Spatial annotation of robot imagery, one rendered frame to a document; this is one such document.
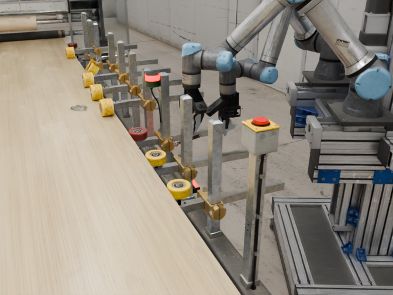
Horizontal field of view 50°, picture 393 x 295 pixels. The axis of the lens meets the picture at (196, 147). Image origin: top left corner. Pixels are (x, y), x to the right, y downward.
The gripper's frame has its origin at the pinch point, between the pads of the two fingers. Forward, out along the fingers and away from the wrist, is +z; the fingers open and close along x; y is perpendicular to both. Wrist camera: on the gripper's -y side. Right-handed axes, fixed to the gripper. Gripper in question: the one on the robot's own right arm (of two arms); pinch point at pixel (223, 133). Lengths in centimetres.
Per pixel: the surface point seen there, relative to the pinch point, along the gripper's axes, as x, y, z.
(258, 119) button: -80, -30, -42
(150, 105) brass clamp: 16.5, -30.2, -13.7
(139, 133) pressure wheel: -3.2, -41.3, -9.6
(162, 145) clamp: -7.5, -32.6, -3.8
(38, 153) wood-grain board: -5, -82, -10
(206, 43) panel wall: 446, 190, 60
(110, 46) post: 94, -30, -26
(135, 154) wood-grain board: -21, -48, -9
